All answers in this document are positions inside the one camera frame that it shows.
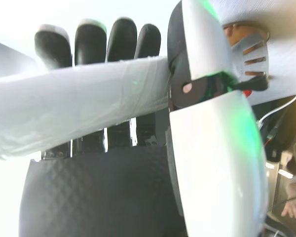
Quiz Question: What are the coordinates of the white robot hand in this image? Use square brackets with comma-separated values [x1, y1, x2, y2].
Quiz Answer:
[18, 0, 269, 237]

